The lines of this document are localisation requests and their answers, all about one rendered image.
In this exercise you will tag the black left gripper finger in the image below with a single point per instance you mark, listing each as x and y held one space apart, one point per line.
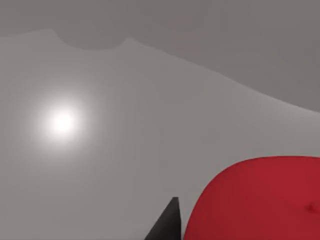
168 225

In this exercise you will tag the red rounded object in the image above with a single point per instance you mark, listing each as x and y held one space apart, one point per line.
255 200

